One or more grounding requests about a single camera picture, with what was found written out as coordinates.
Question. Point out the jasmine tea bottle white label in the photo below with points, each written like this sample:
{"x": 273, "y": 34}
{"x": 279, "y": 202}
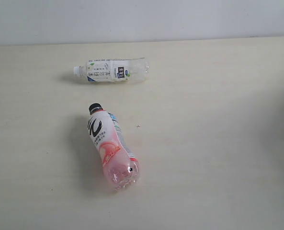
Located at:
{"x": 113, "y": 70}

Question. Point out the pink peach drink bottle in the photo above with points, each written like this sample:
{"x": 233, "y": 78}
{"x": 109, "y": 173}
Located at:
{"x": 120, "y": 166}

